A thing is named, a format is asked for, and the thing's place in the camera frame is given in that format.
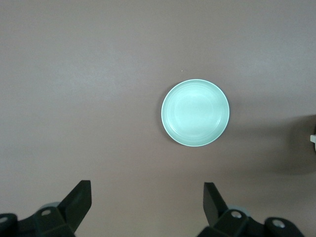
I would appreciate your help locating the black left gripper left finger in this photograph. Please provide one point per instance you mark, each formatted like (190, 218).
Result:
(75, 207)

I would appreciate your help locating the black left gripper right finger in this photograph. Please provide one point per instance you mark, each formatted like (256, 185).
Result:
(216, 209)

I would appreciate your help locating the white rice cooker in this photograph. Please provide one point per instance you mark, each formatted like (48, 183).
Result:
(313, 139)

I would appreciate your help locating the teal round plate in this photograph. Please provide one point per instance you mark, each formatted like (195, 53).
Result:
(195, 113)

